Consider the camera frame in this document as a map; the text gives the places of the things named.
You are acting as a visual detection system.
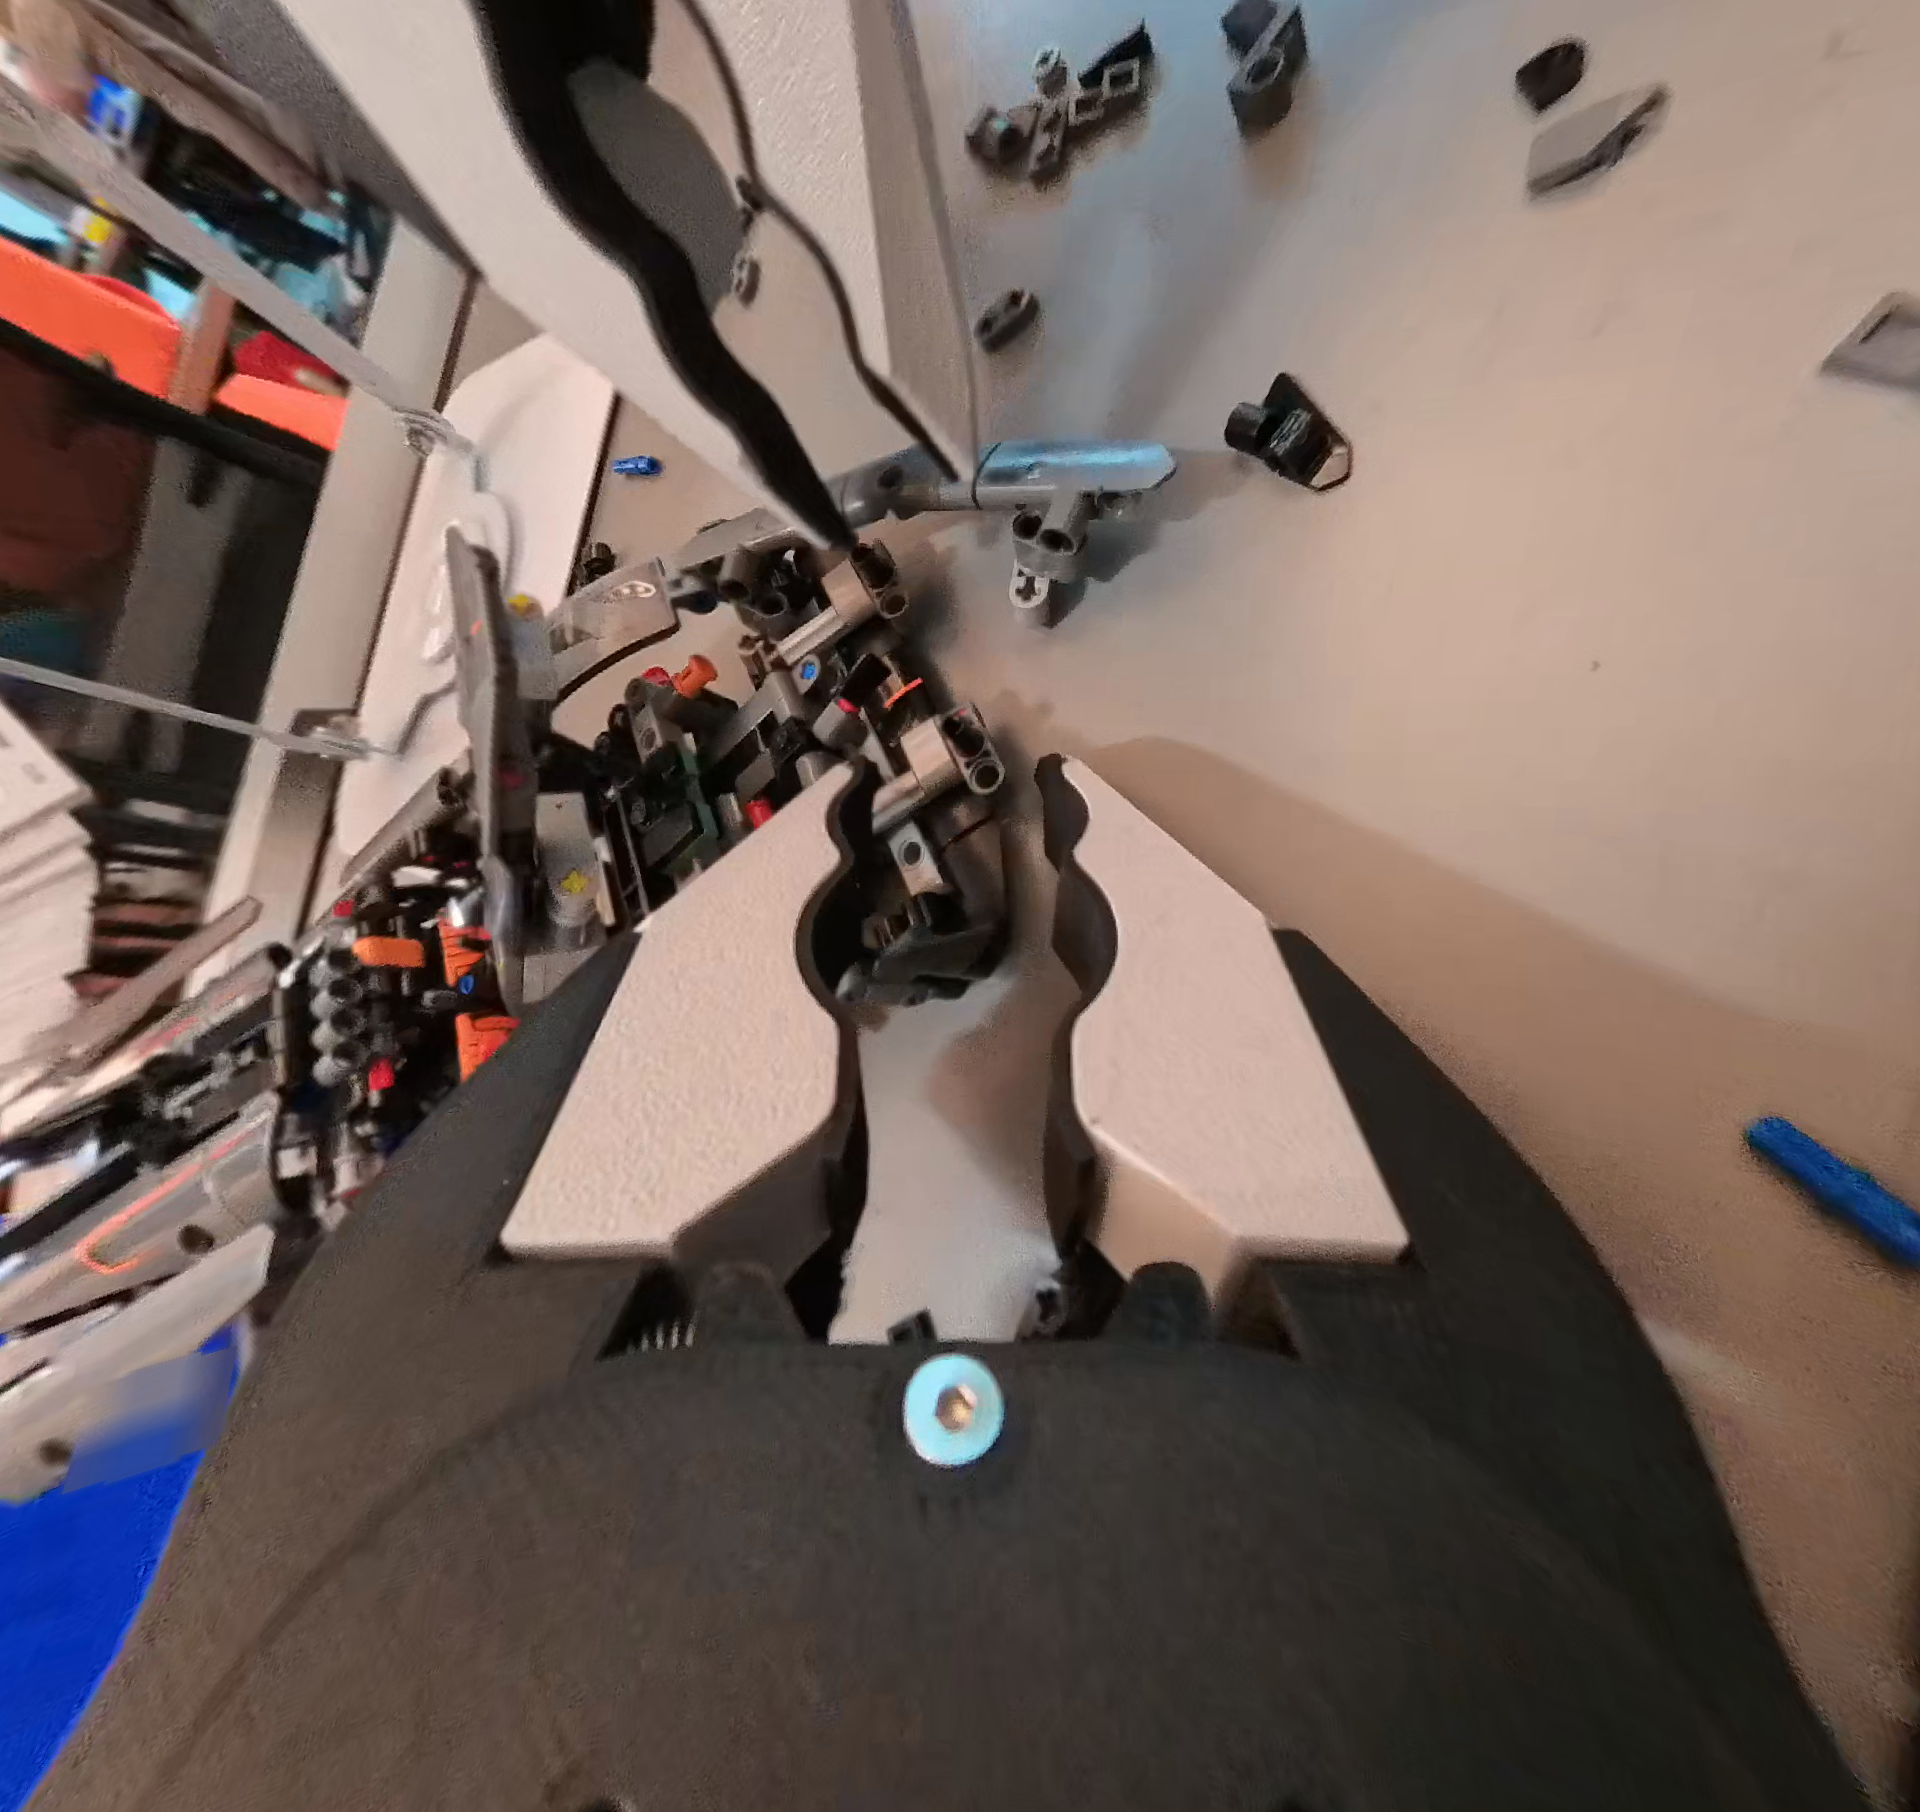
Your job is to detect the orange tray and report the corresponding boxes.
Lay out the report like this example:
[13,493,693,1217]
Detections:
[0,236,190,359]
[210,367,350,456]

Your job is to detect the small grey lego liftarm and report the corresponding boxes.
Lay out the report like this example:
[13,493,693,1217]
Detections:
[1524,85,1671,198]

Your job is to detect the black triangular lego panel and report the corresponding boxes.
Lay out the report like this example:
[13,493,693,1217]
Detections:
[1223,372,1357,493]

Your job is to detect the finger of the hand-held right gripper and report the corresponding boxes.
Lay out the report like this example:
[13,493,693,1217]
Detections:
[223,0,871,558]
[613,0,988,486]

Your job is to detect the blue storage bin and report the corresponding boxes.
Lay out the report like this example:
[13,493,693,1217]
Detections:
[0,1451,212,1812]

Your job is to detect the long blue lego pin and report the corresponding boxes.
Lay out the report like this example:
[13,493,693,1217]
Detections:
[1743,1114,1920,1265]

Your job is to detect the grey lego fender assembly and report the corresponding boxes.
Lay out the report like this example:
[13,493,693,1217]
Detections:
[835,436,1183,631]

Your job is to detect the dark grey lego connector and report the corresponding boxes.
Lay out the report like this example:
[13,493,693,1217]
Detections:
[1218,0,1310,137]

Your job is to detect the open instruction booklet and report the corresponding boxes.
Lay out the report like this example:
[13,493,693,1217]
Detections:
[0,701,101,1080]

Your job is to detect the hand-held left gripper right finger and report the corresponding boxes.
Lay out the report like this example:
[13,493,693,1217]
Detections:
[1034,753,1416,1320]

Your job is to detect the grey lego car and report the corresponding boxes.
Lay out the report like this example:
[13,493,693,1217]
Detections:
[0,509,1011,1505]

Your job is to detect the dark lego connector cluster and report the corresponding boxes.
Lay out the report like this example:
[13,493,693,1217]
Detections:
[964,23,1161,181]

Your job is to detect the grey lego plate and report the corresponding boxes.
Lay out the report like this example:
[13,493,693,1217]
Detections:
[1819,294,1920,391]

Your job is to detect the white book stand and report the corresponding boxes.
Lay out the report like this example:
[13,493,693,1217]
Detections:
[0,78,624,861]

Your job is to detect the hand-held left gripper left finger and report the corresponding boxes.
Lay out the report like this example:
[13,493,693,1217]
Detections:
[499,758,880,1265]

